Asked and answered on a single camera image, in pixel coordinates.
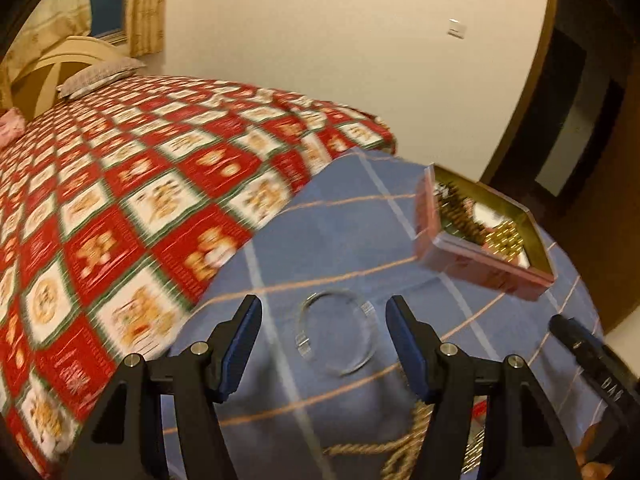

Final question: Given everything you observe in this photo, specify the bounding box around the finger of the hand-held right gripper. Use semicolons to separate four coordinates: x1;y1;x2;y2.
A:
549;314;640;411

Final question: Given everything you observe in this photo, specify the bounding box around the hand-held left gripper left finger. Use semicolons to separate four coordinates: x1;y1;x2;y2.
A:
65;294;263;480

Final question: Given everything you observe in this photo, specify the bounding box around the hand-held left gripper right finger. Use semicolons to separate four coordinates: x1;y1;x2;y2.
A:
385;295;583;480

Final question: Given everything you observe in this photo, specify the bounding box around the silver bangle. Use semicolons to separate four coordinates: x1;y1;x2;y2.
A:
297;290;381;377

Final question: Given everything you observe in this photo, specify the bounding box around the gold rope necklace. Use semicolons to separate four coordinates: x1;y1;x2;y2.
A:
322;400;436;480

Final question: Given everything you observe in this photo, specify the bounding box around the pink tin box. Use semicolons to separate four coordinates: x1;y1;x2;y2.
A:
412;162;557;302

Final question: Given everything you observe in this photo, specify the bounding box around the person's right hand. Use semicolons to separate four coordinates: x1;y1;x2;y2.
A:
574;424;616;480

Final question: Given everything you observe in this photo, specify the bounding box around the blue plaid tablecloth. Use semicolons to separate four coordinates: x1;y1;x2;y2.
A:
160;147;603;480

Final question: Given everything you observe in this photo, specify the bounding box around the red printed blanket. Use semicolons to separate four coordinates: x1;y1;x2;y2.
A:
0;74;398;480

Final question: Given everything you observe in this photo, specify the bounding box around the striped pillow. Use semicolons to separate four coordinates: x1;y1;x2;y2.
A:
56;56;146;100

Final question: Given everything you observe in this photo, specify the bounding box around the cream wooden headboard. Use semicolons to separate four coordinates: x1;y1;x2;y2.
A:
0;35;118;117

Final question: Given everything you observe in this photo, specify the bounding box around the beige patterned curtain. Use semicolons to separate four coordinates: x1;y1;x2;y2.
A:
7;0;93;63
122;0;173;58

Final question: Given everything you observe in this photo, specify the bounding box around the window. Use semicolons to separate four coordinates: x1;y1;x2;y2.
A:
87;0;133;42

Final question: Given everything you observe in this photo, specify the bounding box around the gold bead bracelet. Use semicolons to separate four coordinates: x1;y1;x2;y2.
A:
482;222;526;257

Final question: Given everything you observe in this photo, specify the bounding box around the brown wooden bead bracelet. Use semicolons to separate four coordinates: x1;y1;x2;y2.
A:
435;182;483;241

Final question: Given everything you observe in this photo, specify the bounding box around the brown wooden door frame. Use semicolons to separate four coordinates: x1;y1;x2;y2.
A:
477;0;563;186

